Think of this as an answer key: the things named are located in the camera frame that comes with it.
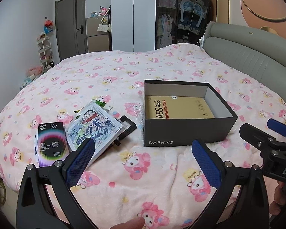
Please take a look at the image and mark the grey green bed headboard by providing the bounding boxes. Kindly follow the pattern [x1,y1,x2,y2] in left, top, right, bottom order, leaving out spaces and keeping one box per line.
[202,21,286,122]

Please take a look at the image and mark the pink printed blanket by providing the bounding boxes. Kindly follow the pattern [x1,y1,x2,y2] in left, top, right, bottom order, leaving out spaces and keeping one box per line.
[0,43,286,229]

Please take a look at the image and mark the clear bubble wrap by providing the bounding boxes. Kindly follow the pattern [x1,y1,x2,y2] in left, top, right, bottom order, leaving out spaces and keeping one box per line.
[133,110,145,134]

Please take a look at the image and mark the white handbag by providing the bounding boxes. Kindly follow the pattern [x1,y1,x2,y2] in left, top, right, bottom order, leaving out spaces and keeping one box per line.
[97,20,109,32]

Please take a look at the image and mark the blue plush toy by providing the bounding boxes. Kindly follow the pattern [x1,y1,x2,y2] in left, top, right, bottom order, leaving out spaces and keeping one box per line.
[177,0,205,29]

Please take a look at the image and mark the beige cabinet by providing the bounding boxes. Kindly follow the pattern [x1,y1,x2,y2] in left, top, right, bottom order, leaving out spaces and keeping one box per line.
[86,16,111,52]

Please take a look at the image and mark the person's left hand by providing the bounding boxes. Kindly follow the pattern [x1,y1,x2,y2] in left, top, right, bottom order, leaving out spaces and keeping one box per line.
[107,216,146,229]

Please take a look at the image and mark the pink fluffy basket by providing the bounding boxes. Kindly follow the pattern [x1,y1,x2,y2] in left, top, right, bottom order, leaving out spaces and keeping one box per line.
[26,65,43,78]

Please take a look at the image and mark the grey door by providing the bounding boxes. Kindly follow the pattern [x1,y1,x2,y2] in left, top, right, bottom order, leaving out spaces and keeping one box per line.
[55,0,88,61]

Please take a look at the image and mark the black rainbow print box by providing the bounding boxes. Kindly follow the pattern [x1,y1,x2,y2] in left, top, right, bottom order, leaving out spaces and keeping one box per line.
[37,122,69,168]

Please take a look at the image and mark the dark grey shoebox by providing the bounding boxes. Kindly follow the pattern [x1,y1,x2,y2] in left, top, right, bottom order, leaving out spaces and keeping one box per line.
[144,79,239,148]

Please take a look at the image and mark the round orange wall decoration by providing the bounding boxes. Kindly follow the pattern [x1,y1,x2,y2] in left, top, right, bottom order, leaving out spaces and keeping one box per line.
[238,0,286,40]

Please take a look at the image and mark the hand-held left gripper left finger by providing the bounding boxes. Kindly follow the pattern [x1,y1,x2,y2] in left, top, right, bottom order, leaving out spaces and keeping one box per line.
[16,138,96,229]

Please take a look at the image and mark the white wardrobe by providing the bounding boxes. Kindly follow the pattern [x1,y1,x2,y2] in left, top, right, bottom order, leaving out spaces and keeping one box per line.
[111,0,158,52]

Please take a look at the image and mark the white shelf rack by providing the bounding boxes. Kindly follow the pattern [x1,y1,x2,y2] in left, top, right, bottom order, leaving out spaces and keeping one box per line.
[37,35,55,73]

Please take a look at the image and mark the small black frame box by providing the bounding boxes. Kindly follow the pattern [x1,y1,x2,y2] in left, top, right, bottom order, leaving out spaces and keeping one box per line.
[116,115,137,139]

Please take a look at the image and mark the pink and blue wall plush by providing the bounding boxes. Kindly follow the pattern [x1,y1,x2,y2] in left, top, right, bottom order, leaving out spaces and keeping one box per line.
[43,19,55,34]

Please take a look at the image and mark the person's right hand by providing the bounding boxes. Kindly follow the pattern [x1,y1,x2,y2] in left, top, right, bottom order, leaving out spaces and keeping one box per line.
[270,181,286,220]

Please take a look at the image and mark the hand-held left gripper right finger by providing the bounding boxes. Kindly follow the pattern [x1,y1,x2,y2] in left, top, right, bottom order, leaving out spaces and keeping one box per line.
[191,139,270,229]

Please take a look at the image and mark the glass display cabinet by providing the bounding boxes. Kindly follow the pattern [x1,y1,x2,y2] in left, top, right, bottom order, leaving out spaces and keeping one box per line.
[156,0,198,50]

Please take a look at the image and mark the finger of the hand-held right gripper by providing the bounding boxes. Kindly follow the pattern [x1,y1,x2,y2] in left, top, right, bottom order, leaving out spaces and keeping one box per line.
[267,119,286,139]
[239,123,280,153]

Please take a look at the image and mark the yellow screen protector packet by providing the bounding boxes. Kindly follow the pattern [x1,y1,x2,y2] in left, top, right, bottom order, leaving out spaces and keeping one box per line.
[145,95,215,120]

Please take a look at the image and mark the cartoon diamond art packet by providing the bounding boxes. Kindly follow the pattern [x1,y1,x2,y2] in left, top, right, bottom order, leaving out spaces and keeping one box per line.
[66,102,123,165]

